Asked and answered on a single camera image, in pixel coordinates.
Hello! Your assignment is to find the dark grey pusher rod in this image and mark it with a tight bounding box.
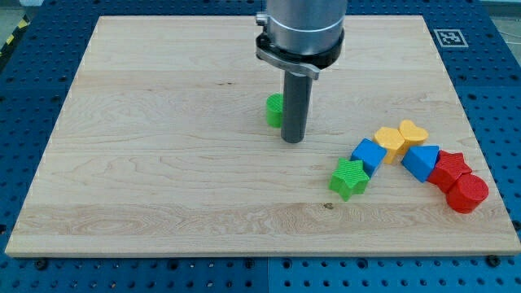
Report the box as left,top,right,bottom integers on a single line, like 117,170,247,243
281,71,313,143

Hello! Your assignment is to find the green circle block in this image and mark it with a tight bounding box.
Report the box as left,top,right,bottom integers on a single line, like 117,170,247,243
265,93,283,128

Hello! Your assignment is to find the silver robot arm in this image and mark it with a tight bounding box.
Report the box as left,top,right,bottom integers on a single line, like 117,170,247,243
256,0,348,143

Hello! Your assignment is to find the blue cube block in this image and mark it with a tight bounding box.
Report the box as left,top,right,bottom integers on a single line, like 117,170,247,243
350,138,387,178

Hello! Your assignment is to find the green star block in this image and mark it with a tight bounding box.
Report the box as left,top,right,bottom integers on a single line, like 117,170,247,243
328,158,370,202

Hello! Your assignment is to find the yellow hexagon block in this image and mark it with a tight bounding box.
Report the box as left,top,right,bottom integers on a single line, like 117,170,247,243
373,127,405,164

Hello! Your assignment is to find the yellow heart block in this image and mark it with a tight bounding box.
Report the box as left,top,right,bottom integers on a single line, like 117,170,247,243
398,120,429,155

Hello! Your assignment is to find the blue triangle block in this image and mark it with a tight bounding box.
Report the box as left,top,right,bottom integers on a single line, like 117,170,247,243
401,145,440,182

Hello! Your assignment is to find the wooden board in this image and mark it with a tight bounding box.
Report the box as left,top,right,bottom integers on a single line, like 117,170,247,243
6,15,520,258

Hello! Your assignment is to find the white fiducial marker tag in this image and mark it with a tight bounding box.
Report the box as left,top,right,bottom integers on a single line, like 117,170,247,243
434,28,468,48

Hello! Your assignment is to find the red star block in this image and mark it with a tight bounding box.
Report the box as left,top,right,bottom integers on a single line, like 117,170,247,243
427,150,472,193

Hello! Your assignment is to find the red cylinder block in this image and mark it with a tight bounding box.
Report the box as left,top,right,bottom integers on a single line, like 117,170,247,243
446,174,489,214

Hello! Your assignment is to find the black bolt right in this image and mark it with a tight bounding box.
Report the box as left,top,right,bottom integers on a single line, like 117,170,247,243
486,255,501,268

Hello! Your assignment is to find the black bolt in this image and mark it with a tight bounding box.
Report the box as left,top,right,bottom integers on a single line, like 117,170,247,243
33,259,48,271
486,255,501,268

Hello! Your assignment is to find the black bolt left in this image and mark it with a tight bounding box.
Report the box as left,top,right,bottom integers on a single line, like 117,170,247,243
33,259,48,271

